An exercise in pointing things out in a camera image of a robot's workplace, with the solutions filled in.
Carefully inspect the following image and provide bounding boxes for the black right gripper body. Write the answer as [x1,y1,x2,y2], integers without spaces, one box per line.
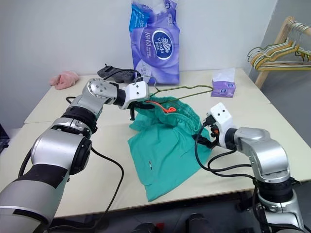
[203,116,221,149]

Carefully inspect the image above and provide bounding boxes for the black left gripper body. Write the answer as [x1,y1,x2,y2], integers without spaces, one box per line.
[128,100,151,115]

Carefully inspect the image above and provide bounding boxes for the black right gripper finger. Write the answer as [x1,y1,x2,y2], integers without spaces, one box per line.
[192,135,212,149]

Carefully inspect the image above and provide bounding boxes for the green shorts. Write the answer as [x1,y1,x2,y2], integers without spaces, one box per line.
[127,95,212,202]

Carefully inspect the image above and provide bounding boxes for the olive wire clothes hanger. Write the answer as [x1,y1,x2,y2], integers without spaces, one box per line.
[133,75,214,105]

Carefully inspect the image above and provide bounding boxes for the black handheld controller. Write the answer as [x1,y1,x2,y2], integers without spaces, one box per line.
[97,63,142,83]

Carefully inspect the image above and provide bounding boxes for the small purple tissue pack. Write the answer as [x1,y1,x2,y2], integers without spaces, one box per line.
[210,67,237,99]

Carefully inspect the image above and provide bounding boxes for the purple Vinda tissue multipack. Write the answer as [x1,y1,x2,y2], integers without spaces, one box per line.
[128,0,182,86]

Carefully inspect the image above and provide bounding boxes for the pink fluffy cloth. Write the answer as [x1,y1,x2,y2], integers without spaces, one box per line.
[49,70,79,91]

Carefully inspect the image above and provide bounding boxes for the wooden clothes rack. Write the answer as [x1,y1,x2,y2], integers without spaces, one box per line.
[254,16,311,88]

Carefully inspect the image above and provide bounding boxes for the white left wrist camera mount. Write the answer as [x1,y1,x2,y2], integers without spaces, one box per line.
[118,81,151,110]

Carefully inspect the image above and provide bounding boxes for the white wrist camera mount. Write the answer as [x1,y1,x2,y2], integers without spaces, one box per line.
[208,102,238,148]
[118,81,151,110]

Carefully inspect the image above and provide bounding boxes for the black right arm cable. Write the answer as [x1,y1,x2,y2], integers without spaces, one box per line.
[194,118,269,233]

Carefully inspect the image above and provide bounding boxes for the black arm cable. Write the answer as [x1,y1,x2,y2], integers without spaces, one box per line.
[194,118,269,233]
[18,96,125,233]

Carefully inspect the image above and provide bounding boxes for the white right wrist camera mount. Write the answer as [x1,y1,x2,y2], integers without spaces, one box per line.
[208,102,238,148]

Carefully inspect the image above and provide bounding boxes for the orange drawstring cord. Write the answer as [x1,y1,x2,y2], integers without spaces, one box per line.
[145,100,176,114]

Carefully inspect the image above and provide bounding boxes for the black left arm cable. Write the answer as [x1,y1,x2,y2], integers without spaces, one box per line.
[18,96,125,233]

